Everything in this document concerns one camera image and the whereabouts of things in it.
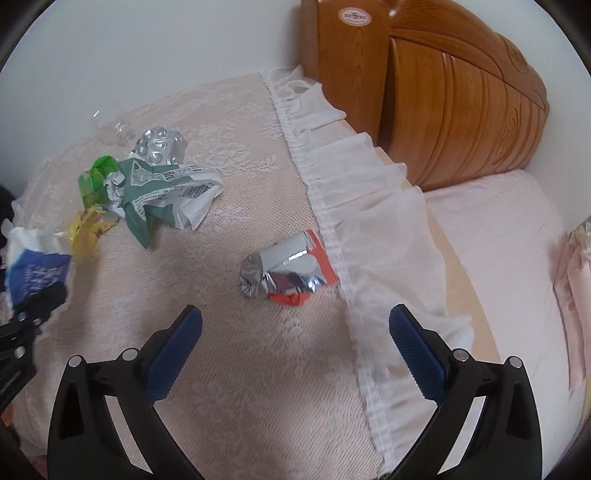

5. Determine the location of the green plastic wrapper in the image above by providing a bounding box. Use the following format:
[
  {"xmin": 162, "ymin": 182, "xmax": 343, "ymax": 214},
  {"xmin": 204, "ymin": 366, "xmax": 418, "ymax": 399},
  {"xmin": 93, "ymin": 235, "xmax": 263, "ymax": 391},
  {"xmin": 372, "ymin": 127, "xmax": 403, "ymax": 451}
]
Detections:
[{"xmin": 78, "ymin": 155, "xmax": 122, "ymax": 208}]

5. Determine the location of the clear plastic cup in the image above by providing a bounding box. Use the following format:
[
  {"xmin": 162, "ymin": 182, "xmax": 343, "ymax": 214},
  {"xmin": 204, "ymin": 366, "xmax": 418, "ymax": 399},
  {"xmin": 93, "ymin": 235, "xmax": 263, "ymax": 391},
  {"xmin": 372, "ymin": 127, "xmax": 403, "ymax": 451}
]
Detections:
[{"xmin": 90, "ymin": 110, "xmax": 136, "ymax": 147}]

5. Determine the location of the wooden headboard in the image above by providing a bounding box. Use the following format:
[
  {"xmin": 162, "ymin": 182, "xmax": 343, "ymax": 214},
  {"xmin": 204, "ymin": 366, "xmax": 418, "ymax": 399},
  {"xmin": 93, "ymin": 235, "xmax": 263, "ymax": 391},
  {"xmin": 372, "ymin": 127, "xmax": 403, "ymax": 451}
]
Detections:
[{"xmin": 299, "ymin": 0, "xmax": 551, "ymax": 192}]

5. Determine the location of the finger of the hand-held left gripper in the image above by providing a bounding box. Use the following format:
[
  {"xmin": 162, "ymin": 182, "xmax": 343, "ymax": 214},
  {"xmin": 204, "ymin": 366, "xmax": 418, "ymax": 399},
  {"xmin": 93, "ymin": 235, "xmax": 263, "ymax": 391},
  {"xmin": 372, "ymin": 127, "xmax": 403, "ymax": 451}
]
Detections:
[
  {"xmin": 0, "ymin": 281, "xmax": 68, "ymax": 416},
  {"xmin": 0, "ymin": 185, "xmax": 16, "ymax": 296}
]

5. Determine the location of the yellow plastic wrapper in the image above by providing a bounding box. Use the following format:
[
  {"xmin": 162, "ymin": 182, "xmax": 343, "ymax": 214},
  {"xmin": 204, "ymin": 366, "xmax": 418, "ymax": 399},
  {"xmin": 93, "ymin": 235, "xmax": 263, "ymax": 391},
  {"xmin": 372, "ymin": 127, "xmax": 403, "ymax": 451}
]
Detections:
[{"xmin": 68, "ymin": 206, "xmax": 122, "ymax": 257}]

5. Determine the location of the pink bed mattress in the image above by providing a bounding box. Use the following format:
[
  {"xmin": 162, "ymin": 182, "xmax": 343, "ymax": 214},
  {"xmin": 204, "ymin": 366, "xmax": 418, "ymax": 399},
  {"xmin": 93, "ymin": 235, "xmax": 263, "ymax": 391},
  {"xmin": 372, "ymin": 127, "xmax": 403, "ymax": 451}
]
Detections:
[{"xmin": 422, "ymin": 168, "xmax": 585, "ymax": 467}]

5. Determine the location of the white lace tablecloth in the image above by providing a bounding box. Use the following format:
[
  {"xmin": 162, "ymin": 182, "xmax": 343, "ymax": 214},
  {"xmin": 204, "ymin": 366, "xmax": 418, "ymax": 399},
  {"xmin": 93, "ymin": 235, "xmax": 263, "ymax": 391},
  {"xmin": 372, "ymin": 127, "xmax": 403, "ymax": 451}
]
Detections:
[{"xmin": 0, "ymin": 65, "xmax": 476, "ymax": 480}]

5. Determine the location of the green white paper packaging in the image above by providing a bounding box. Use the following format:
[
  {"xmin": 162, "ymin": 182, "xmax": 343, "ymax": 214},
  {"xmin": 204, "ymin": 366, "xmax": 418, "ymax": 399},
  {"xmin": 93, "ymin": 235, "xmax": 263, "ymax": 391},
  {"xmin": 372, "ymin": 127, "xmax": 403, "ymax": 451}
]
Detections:
[{"xmin": 105, "ymin": 157, "xmax": 225, "ymax": 248}]

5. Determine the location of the silver foil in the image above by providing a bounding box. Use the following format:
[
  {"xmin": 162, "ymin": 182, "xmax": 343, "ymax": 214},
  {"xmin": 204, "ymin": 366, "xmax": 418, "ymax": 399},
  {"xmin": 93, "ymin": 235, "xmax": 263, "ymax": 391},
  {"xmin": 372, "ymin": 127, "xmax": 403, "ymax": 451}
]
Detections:
[{"xmin": 129, "ymin": 128, "xmax": 188, "ymax": 165}]

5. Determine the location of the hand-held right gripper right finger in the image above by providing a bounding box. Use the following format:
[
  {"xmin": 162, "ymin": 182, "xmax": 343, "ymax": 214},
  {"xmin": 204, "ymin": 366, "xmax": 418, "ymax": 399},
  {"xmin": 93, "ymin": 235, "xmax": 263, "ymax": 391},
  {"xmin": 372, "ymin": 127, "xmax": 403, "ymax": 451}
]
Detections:
[{"xmin": 389, "ymin": 305, "xmax": 543, "ymax": 480}]

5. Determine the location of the silver orange foil wrapper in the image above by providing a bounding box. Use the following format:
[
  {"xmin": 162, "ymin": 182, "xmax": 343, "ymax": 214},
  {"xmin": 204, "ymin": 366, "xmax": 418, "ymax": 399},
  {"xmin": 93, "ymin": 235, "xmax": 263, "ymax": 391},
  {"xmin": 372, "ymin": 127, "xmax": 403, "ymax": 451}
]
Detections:
[{"xmin": 239, "ymin": 229, "xmax": 338, "ymax": 306}]

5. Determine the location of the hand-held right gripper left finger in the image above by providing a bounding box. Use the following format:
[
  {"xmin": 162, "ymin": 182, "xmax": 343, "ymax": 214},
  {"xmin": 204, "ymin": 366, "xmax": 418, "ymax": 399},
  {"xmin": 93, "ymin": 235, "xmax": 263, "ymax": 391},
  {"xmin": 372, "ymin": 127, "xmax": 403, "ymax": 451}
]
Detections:
[{"xmin": 47, "ymin": 305, "xmax": 204, "ymax": 480}]

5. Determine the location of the blue white wrapper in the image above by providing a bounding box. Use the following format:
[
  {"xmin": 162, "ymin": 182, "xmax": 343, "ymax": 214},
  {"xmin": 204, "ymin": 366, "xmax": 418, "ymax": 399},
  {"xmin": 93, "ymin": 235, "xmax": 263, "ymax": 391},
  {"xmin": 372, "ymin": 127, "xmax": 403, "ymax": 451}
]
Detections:
[{"xmin": 2, "ymin": 226, "xmax": 75, "ymax": 340}]

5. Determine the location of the folded pink blanket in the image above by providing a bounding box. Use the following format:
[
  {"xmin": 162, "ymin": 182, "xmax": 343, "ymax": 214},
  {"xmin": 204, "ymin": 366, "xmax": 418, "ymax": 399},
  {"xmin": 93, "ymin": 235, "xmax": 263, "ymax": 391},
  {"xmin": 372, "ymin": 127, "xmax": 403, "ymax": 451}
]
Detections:
[{"xmin": 551, "ymin": 222, "xmax": 591, "ymax": 393}]

